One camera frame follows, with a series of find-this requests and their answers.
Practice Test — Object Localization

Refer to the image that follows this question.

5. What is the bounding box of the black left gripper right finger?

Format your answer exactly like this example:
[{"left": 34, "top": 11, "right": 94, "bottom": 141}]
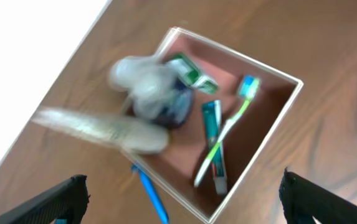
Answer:
[{"left": 278, "top": 170, "right": 357, "bottom": 224}]

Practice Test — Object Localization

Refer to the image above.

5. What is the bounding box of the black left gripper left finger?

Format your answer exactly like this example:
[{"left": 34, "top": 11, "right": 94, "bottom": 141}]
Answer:
[{"left": 0, "top": 174, "right": 90, "bottom": 224}]

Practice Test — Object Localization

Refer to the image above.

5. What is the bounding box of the white Pantene tube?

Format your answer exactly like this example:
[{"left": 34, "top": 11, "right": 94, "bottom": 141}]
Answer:
[{"left": 31, "top": 107, "right": 169, "bottom": 154}]

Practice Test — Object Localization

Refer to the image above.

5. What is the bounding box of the blue disposable razor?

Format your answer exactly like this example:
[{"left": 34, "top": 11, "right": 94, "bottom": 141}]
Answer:
[{"left": 131, "top": 164, "right": 169, "bottom": 224}]

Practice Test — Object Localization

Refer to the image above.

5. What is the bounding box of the green toothbrush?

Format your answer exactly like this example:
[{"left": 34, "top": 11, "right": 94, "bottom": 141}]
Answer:
[{"left": 194, "top": 75, "right": 261, "bottom": 187}]

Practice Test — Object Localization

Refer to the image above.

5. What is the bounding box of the Colgate toothpaste tube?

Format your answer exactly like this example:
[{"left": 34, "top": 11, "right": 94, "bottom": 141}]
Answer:
[{"left": 201, "top": 99, "right": 228, "bottom": 196}]

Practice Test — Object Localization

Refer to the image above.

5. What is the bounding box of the green white soap box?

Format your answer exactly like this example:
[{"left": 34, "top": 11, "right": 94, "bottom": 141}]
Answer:
[{"left": 166, "top": 52, "right": 219, "bottom": 95}]

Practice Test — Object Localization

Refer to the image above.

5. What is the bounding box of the white box pink interior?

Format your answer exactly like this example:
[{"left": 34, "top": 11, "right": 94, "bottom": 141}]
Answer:
[{"left": 127, "top": 27, "right": 303, "bottom": 223}]

